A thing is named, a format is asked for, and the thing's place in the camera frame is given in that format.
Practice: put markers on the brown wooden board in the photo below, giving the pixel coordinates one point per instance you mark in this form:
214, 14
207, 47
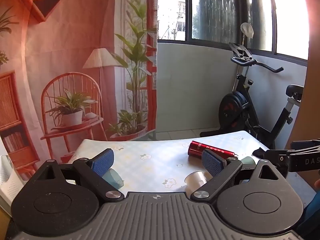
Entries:
310, 92

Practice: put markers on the black window frame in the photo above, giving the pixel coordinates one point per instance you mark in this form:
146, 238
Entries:
188, 12

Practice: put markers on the teal cup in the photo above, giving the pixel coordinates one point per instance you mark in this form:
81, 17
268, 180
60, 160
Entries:
247, 160
115, 178

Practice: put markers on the white cloth bag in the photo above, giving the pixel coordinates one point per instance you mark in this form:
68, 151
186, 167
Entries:
247, 29

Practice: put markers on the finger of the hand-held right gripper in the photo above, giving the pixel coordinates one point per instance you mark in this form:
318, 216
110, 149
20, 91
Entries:
271, 154

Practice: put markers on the white perforated plastic appliance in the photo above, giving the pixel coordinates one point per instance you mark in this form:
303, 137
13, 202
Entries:
6, 180

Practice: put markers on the printed room backdrop cloth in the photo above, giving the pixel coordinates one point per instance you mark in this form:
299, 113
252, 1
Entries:
75, 35

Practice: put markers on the white plastic cup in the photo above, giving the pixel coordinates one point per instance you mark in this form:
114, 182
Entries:
195, 180

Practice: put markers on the black exercise bike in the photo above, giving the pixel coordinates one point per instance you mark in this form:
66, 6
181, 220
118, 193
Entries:
237, 105

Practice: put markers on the red metal flask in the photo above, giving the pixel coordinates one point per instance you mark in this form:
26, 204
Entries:
195, 148

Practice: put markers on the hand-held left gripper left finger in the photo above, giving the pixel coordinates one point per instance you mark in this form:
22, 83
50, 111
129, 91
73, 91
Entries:
103, 161

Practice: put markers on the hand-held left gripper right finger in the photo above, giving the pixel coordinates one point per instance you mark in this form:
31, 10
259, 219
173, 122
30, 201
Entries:
212, 164

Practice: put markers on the floral checked tablecloth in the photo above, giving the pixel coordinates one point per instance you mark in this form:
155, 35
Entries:
155, 165

